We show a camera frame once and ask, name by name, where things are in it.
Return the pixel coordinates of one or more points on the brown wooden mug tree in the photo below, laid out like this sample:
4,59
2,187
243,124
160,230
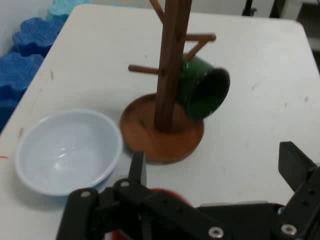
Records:
167,75

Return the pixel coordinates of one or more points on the red mug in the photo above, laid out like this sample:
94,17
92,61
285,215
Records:
170,193

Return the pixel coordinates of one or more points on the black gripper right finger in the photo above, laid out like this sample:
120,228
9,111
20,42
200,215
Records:
307,195

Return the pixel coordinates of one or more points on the dark green mug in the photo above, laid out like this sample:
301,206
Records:
191,85

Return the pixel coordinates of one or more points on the light blue bowl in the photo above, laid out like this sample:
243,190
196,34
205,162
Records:
67,150

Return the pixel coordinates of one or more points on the cyan foam mat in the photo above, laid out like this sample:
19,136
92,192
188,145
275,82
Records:
62,8

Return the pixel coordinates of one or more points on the blue foam mat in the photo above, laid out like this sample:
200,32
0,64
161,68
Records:
35,37
15,75

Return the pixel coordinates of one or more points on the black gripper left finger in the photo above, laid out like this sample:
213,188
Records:
85,215

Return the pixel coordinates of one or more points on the black tripod stand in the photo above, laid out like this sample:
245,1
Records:
248,7

